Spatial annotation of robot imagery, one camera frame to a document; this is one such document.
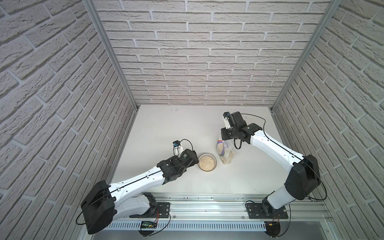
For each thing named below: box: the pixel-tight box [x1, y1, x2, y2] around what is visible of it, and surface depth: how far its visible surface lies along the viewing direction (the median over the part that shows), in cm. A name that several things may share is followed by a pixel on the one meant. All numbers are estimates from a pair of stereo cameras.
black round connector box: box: [264, 221, 281, 238], surface depth 72 cm
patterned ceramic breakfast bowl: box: [198, 153, 218, 172], surface depth 88 cm
